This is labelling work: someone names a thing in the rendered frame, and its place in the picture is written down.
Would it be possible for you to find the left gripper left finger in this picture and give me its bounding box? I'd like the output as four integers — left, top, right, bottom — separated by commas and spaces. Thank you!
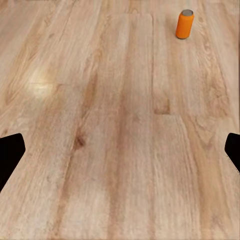
0, 133, 26, 192

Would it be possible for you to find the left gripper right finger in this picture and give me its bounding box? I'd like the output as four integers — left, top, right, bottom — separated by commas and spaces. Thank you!
224, 132, 240, 172

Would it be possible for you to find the can of soda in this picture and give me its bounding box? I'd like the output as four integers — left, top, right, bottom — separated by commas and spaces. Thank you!
175, 9, 195, 40

